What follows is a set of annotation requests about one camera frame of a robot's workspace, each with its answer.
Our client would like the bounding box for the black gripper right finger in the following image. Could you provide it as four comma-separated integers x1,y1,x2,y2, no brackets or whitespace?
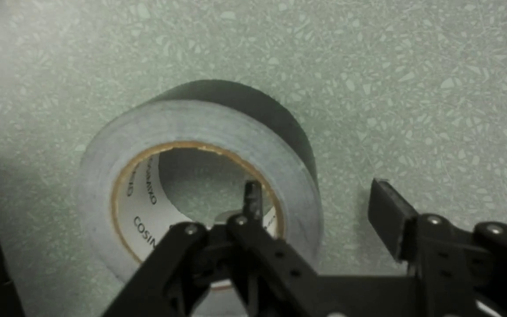
367,177,507,317

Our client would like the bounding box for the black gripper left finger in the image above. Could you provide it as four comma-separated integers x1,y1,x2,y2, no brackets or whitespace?
101,179,328,317

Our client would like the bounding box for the black tape roll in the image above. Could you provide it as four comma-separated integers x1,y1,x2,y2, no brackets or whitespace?
75,77,325,317

